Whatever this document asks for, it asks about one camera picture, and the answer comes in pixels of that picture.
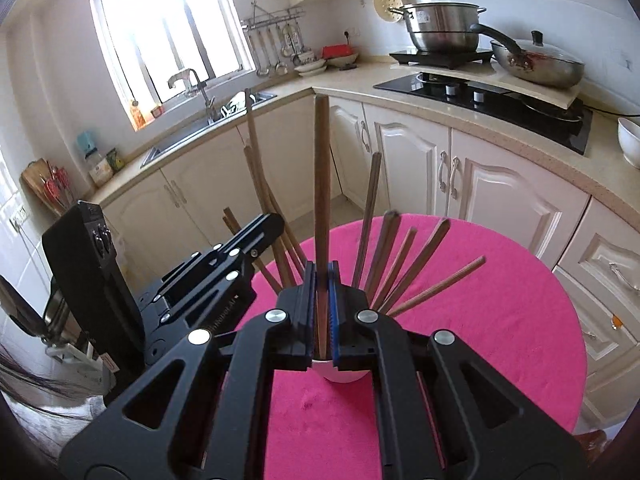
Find bunch of wooden chopsticks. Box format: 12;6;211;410
222;89;487;318

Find red handled utensil holder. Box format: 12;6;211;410
42;165;76;211

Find steel wok with lid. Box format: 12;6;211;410
470;24;586;88

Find long brown wooden chopstick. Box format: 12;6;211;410
314;95;332;358

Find barred kitchen window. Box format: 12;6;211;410
87;0;256;106

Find black power cable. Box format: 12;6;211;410
580;105;640;117

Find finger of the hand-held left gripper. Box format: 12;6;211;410
162;213;275;293
145;216;285;327

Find pink tablecloth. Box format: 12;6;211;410
235;212;588;480

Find steel kitchen sink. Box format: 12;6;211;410
141;91;277;168

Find stacked bowls and red dish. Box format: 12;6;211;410
321;45;360;68

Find steel kitchen faucet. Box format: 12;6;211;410
167;67;217;121

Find white bowl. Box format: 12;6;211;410
617;117;640;170

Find steel stockpot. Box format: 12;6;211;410
392;2;487;53

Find black induction cooker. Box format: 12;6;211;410
389;49;493;69

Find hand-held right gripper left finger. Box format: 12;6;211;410
60;260;317;480

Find black glass gas hob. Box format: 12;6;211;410
373;72;593;156

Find cream perforated steamer plate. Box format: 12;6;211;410
373;0;408;23

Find person's dark hair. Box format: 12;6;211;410
0;350;108;411

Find steel wall utensil rack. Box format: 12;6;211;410
241;2;306;31

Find row of hanging steel utensils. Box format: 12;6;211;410
252;25;306;78

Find beige kitchen countertop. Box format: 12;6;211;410
90;57;640;211

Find steel pot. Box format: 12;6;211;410
42;280;101;356

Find blue cap jar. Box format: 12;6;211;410
76;131;117;186

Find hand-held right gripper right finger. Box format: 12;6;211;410
327;260;588;480

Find orange plastic bag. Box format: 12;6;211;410
585;427;613;461

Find dishes in sink rack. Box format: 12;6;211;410
222;95;256;116

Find beige stone slab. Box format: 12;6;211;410
390;62;583;109

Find wooden cutting board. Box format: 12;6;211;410
21;158;66;216

